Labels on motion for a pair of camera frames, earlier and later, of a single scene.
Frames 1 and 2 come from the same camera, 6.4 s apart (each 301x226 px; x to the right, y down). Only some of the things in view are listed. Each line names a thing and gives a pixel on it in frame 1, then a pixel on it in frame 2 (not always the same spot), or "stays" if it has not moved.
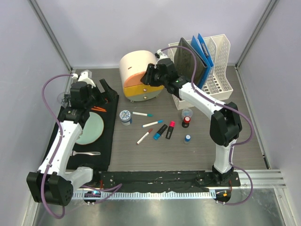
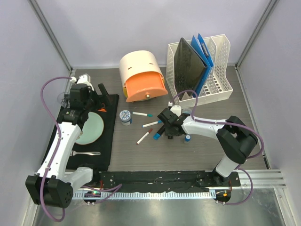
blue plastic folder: [200, 46] stays
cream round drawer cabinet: [133, 65] stays
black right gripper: [147, 78] → [168, 133]
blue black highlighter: [156, 136] stays
